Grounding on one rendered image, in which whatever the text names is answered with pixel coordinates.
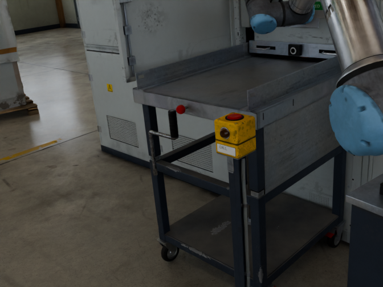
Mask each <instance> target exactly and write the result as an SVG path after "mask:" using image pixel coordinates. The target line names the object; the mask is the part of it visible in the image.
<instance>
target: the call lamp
mask: <svg viewBox="0 0 383 287"><path fill-rule="evenodd" d="M220 136H221V137H222V138H224V139H228V138H230V131H229V130H228V128H227V127H222V128H221V129H220Z"/></svg>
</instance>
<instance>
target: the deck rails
mask: <svg viewBox="0 0 383 287"><path fill-rule="evenodd" d="M248 58H249V57H244V44H239V45H236V46H232V47H228V48H224V49H221V50H218V51H214V52H210V53H207V54H203V55H199V56H195V57H192V58H188V59H185V60H180V61H177V62H174V63H170V64H166V65H162V66H159V67H156V68H151V69H147V70H145V71H141V72H137V73H135V74H136V83H137V90H139V91H145V90H148V89H151V88H155V87H158V86H161V85H164V84H167V83H171V82H174V81H177V80H181V79H184V78H186V77H190V76H193V75H196V74H199V73H203V72H206V71H209V70H212V69H215V68H219V67H222V66H224V65H228V64H231V63H235V62H238V61H241V60H245V59H248ZM339 72H341V68H340V64H339V61H338V58H337V56H334V57H332V58H329V59H327V60H324V61H321V62H319V63H316V64H314V65H311V66H309V67H306V68H303V69H300V70H298V71H296V72H293V73H290V74H288V75H285V76H282V77H280V78H278V79H275V80H272V81H269V82H267V83H264V84H262V85H259V86H257V87H254V88H251V89H249V90H247V104H248V106H246V107H243V108H240V110H244V111H248V112H251V111H253V110H255V109H258V108H260V107H262V106H264V105H267V104H269V103H271V102H273V101H276V100H278V99H281V98H282V97H285V96H287V95H290V94H292V93H294V92H296V91H299V90H301V89H303V88H305V87H308V86H310V85H312V84H314V83H317V82H319V81H321V80H324V79H326V78H328V77H330V76H333V75H335V74H337V73H339ZM139 75H144V77H143V78H141V79H138V76H139ZM253 92H255V96H253V97H250V94H251V93H253Z"/></svg>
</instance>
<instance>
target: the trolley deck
mask: <svg viewBox="0 0 383 287"><path fill-rule="evenodd" d="M311 65H314V64H309V63H297V62H290V61H278V60H266V59H253V58H248V59H245V60H241V61H238V62H235V63H231V64H228V65H224V66H222V67H219V68H215V69H212V70H209V71H206V72H203V73H199V74H196V75H193V76H190V77H186V78H184V79H181V80H177V81H174V82H171V83H167V84H164V85H161V86H158V87H155V88H151V89H148V90H145V91H139V90H137V87H135V88H133V97H134V101H135V103H139V104H144V105H149V106H153V107H156V108H161V109H166V110H172V109H174V110H176V108H177V106H179V105H183V106H188V108H187V109H186V110H185V113H184V114H189V115H192V116H197V117H202V118H206V119H210V120H216V119H218V118H220V117H222V116H225V115H227V114H229V113H232V112H235V113H240V114H246V115H249V116H254V117H255V130H259V129H261V128H263V127H265V126H267V125H269V124H271V123H273V122H275V121H277V120H279V119H281V118H283V117H285V116H287V115H289V114H291V113H293V112H295V111H297V110H299V109H301V108H303V107H305V106H307V105H310V104H312V103H314V102H316V101H318V100H320V99H322V98H324V97H326V96H328V95H330V94H332V93H333V92H334V90H335V89H337V88H336V83H337V81H338V79H339V78H340V76H341V75H342V72H339V73H337V74H335V75H333V76H330V77H328V78H326V79H324V80H321V81H319V82H317V83H314V84H312V85H310V86H308V87H305V88H303V89H301V90H299V91H296V92H294V93H292V94H290V95H287V96H285V97H282V98H281V99H278V100H276V101H273V102H271V103H269V104H267V105H264V106H262V107H260V108H258V109H255V110H253V111H251V112H248V111H244V110H240V108H243V107H246V106H248V104H247V90H249V89H251V88H254V87H257V86H259V85H262V84H264V83H267V82H269V81H272V80H275V79H278V78H280V77H282V76H285V75H288V74H290V73H293V72H296V71H298V70H300V69H303V68H306V67H309V66H311Z"/></svg>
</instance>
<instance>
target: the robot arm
mask: <svg viewBox="0 0 383 287"><path fill-rule="evenodd" d="M315 2H316V0H289V1H283V0H245V4H246V8H247V12H248V16H249V19H250V25H251V27H252V29H253V30H254V32H256V33H257V34H268V33H271V32H272V31H274V30H275V29H276V27H290V26H294V25H297V24H306V23H309V22H310V21H311V20H312V19H313V16H314V14H315V5H314V4H315ZM320 2H321V5H322V8H323V11H324V15H325V18H326V21H327V25H328V28H329V32H330V35H331V38H332V41H333V45H334V48H335V51H336V55H337V58H338V61H339V64H340V68H341V71H342V75H341V76H340V78H339V79H338V81H337V83H336V88H337V89H335V90H334V92H333V93H332V95H331V98H330V102H331V104H330V105H329V118H330V122H331V127H332V130H333V132H334V133H335V137H336V139H337V141H338V142H339V144H340V145H341V146H342V147H343V149H345V150H346V151H347V152H349V153H350V154H353V155H357V156H365V155H373V156H378V155H382V154H383V19H382V16H381V13H380V10H379V8H378V5H377V2H376V0H320Z"/></svg>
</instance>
